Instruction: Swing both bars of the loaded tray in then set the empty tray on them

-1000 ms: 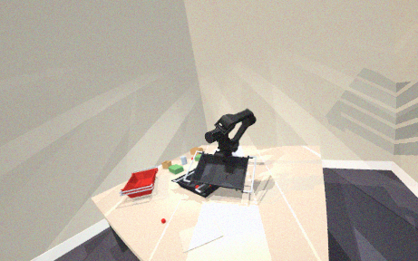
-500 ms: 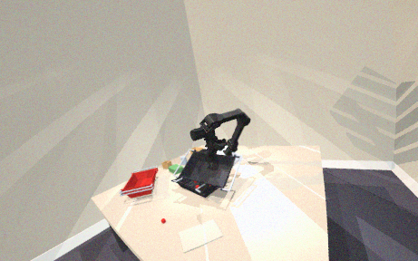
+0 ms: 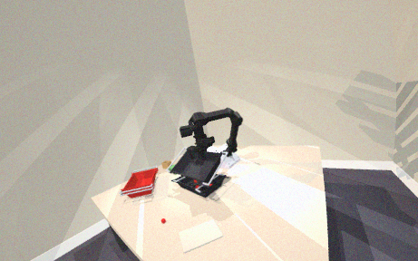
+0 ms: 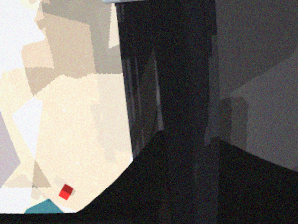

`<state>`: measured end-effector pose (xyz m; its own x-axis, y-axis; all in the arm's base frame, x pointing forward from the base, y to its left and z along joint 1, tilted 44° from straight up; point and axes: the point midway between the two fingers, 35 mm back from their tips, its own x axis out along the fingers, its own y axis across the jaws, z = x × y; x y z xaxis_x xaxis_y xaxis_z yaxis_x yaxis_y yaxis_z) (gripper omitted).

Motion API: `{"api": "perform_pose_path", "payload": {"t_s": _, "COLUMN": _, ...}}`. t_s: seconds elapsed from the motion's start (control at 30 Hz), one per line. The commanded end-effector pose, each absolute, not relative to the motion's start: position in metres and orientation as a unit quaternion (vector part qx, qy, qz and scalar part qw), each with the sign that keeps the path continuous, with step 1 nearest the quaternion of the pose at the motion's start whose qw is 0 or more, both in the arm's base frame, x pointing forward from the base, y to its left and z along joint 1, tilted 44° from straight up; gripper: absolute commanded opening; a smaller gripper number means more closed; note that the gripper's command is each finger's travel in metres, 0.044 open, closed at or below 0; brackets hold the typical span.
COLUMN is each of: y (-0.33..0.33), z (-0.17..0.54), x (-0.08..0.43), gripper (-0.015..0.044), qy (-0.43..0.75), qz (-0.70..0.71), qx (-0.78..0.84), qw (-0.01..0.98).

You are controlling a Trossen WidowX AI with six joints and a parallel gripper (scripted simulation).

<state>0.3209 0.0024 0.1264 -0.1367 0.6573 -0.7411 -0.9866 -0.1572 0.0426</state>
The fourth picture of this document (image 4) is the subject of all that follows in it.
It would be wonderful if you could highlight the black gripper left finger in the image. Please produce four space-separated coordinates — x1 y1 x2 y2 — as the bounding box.
0 129 174 224

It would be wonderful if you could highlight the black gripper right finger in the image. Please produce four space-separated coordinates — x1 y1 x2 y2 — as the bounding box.
217 140 298 224

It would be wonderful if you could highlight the small red block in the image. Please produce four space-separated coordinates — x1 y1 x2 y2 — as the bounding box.
59 184 73 200

